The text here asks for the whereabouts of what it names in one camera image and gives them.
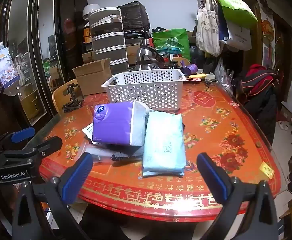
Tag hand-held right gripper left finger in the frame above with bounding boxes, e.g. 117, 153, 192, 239
11, 152, 94, 240

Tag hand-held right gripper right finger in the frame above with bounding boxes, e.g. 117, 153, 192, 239
197, 152, 279, 240

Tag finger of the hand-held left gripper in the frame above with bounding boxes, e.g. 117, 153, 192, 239
22, 137, 63, 159
0, 127, 36, 144

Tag grey socks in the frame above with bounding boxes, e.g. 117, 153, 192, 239
82, 141, 144, 164

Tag grey knit glove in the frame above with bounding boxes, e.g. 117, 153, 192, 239
111, 153, 144, 162

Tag light blue tissue pack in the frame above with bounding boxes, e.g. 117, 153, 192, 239
141, 111, 186, 178

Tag purple tissue pack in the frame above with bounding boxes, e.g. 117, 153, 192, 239
92, 101, 149, 147

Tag white perforated plastic basket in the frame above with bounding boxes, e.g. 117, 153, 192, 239
101, 68, 187, 112

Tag white paper sheet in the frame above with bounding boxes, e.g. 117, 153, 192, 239
82, 125, 95, 140

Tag black folding phone stand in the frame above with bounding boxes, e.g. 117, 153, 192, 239
62, 84, 84, 113

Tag yellow sticker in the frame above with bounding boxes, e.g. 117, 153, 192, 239
259, 162, 275, 179

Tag hanging printed bag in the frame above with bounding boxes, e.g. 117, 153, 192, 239
0, 42, 21, 95

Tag dark mirrored wardrobe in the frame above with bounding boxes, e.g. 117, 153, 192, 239
0, 0, 90, 135

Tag open cardboard box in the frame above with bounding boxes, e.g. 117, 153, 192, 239
73, 58, 112, 96

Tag red and black jacket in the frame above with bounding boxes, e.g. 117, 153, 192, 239
232, 64, 286, 150

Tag purple plastic watering can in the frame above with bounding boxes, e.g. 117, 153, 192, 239
180, 59, 198, 75

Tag dark blue bottle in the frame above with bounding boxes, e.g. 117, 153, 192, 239
190, 46, 206, 64

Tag white round fan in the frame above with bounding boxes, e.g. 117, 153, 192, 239
83, 4, 104, 20

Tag green shopping bag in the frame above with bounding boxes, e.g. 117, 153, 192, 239
152, 28, 191, 58

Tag white and blue tote bag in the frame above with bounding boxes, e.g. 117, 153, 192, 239
218, 17, 252, 51

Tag white canvas tote bag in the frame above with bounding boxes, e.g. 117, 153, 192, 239
195, 0, 224, 57

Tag black wrapped bundle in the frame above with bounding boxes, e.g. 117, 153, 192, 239
116, 1, 151, 33

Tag green fabric tote bag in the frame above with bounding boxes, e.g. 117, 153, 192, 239
212, 0, 258, 29

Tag steel flask with leather strap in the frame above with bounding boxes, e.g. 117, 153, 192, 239
135, 39, 165, 71

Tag round red wall decoration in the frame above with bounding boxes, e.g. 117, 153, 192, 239
261, 20, 275, 43

